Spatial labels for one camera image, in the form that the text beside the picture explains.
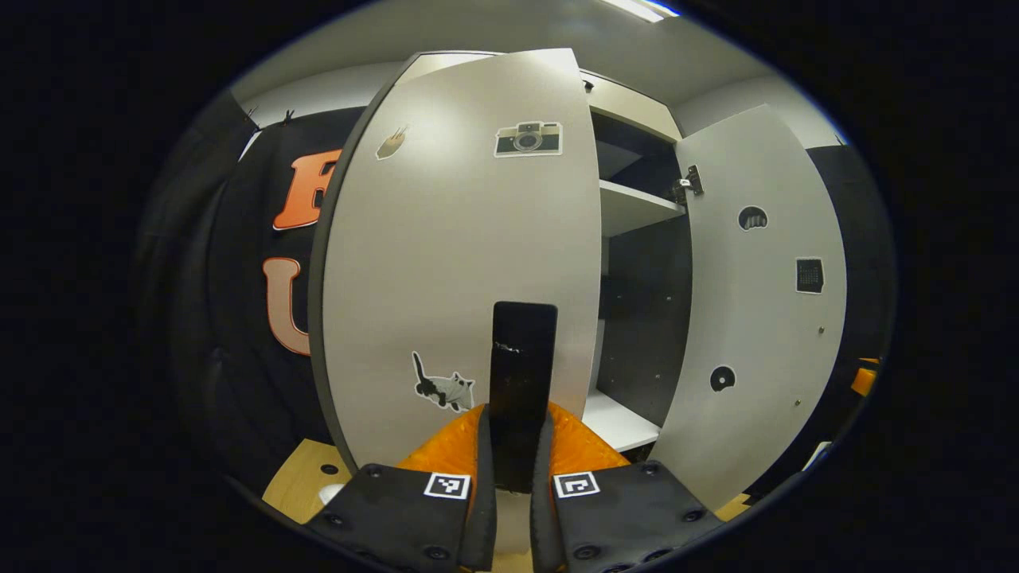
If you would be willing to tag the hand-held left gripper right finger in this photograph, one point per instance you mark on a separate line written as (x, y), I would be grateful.
(629, 517)

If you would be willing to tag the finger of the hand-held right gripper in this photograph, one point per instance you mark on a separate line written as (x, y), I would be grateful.
(864, 382)

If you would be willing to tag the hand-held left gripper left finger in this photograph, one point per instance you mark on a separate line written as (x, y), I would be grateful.
(398, 517)

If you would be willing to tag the grey cabinet door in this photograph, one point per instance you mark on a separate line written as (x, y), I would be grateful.
(446, 255)
(756, 318)

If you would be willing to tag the grey double-door shoe cabinet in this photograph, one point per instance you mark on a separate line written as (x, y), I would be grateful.
(645, 318)

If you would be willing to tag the white cabinet bottom board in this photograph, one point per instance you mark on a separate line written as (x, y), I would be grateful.
(621, 422)

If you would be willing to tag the metal door hinge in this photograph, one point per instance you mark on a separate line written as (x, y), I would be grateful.
(689, 183)

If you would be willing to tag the white cabinet shelf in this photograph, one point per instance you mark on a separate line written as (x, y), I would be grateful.
(637, 208)

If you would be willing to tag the grey cabinet flap panel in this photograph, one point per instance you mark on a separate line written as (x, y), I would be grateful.
(633, 107)

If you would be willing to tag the white crumpled bag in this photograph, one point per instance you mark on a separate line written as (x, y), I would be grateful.
(330, 494)

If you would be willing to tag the black backdrop cloth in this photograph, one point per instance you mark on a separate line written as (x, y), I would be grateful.
(860, 239)
(239, 318)
(171, 318)

